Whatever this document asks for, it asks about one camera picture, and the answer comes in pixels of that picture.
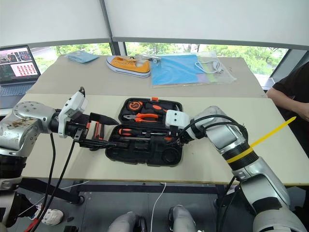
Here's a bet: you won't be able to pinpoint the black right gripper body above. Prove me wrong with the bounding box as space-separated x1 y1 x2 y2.
169 124 194 146

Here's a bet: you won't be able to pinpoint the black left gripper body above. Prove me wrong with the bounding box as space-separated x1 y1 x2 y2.
64 113 92 144

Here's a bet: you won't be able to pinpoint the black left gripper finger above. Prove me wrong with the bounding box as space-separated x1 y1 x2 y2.
89 112 119 126
79 137 117 148

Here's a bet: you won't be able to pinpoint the orange black hand tool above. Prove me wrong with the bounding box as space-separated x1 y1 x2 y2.
85 120 106 152

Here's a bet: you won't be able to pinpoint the black plastic tool case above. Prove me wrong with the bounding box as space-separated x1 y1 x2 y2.
104 97 183 167

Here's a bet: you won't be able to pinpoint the orange black screwdriver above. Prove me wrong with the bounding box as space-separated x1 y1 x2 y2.
118 128 147 136

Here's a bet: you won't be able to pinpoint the orange black tape measure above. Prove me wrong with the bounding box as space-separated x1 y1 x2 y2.
127 101 144 113

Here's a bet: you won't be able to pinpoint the yellow canvas sneaker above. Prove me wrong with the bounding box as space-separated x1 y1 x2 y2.
106 56 152 79

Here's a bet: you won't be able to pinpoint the light blue folded cloth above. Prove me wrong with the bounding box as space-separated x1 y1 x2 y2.
66 50 100 64

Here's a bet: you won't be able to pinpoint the blue paper sheet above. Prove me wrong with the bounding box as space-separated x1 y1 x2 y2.
150 54 209 86

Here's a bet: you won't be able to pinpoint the clear plastic zip bag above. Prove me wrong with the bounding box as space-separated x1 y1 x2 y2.
196 51 238 86

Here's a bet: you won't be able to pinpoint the white sneaker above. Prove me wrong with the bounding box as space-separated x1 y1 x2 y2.
40 208 64 226

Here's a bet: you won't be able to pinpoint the open laptop computer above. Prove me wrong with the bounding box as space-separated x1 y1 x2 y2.
0 45 42 103

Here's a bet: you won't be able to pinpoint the yellow zip tie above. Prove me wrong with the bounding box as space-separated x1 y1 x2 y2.
226 116 297 164

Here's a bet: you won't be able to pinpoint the person in black shirt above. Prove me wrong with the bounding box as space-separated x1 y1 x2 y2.
272 61 309 158

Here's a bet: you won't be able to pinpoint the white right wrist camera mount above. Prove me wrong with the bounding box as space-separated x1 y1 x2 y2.
165 109 192 129

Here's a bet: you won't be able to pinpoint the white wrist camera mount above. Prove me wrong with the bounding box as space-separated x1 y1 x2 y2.
165 109 192 129
57 90 89 139

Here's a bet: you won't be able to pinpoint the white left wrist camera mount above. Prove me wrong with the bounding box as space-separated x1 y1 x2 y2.
57 90 89 139

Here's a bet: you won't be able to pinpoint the orange handled pliers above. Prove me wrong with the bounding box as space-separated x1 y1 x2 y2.
123 113 160 123

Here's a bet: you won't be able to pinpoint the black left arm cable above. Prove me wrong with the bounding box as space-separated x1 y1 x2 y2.
41 132 56 218
30 140 77 232

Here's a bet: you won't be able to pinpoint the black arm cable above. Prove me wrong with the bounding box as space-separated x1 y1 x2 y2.
30 140 77 232
41 132 56 218
177 114 248 146

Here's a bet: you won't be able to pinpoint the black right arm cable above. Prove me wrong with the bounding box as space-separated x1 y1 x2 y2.
177 114 248 146

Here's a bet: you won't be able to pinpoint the black table frame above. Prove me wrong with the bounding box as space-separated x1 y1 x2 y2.
18 178 228 206

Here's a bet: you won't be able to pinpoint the white floor cable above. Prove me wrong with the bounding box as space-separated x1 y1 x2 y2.
150 182 168 232

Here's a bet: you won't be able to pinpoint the white charger cable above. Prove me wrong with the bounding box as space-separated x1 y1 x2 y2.
195 59 223 74

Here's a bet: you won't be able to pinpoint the black right body cable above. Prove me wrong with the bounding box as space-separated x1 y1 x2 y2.
215 176 240 232

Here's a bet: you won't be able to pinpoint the grey window frame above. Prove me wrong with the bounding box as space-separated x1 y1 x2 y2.
99 0 309 57

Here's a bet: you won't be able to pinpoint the red floor cable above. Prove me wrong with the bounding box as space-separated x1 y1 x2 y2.
23 217 40 232

